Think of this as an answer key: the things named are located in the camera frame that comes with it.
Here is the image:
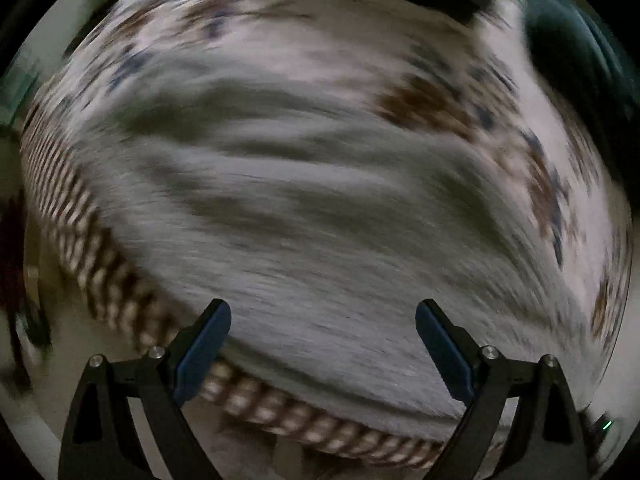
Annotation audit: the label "teal plush blanket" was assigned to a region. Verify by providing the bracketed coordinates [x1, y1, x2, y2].
[522, 0, 616, 106]

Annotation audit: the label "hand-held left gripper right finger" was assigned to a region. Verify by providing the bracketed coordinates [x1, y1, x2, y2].
[416, 299, 591, 480]

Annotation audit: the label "grey fleece pants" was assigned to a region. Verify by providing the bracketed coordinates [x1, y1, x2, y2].
[75, 55, 601, 441]

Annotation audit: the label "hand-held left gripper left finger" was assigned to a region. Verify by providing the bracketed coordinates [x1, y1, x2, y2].
[58, 299, 232, 480]

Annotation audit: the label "floral bed sheet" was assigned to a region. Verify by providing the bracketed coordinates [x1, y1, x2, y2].
[37, 0, 633, 411]

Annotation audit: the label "brown checked bed skirt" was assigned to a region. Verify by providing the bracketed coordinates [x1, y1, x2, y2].
[20, 105, 451, 468]

